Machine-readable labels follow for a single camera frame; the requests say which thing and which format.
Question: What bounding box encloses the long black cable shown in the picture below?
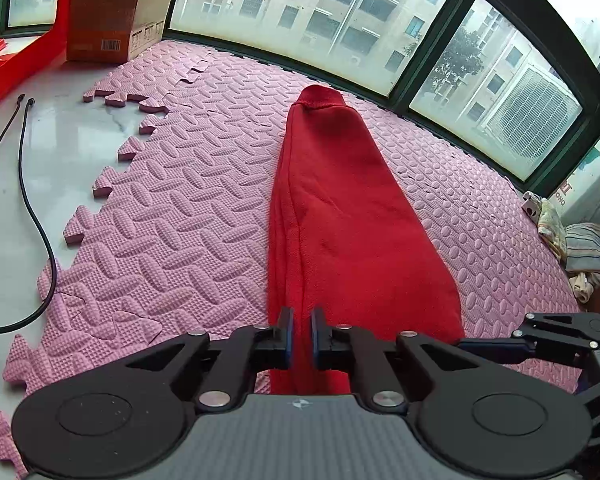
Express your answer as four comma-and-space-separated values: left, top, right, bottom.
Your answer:
0, 98, 59, 336

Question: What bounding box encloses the outdoor air conditioner unit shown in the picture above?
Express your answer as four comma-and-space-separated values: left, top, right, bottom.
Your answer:
484, 66, 582, 159

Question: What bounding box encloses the dark green window frame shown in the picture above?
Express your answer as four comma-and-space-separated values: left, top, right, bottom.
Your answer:
0, 0, 600, 198

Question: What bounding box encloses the red plastic frame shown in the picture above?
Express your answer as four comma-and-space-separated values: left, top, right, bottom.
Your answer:
0, 0, 89, 118

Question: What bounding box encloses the brown cardboard box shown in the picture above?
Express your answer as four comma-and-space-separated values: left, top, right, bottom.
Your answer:
66, 0, 175, 64

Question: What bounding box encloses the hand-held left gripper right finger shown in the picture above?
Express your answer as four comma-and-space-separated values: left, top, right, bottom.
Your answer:
310, 307, 482, 415

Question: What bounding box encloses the striped folded cloth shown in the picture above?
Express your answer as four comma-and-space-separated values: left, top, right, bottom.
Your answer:
564, 222, 600, 275

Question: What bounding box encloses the pale yellow crumpled cloth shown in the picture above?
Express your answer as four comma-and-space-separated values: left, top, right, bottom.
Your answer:
537, 198, 568, 261

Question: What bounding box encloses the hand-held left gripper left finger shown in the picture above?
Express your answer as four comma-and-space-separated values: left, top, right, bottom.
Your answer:
125, 307, 295, 414

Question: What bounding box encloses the cream crumpled cloth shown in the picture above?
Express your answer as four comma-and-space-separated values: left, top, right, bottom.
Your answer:
567, 270, 600, 304

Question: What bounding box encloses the red fleece garment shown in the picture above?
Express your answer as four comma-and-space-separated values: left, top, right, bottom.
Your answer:
267, 84, 466, 397

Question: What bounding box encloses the pink foam puzzle mat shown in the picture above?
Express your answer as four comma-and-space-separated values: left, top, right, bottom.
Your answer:
0, 39, 583, 478

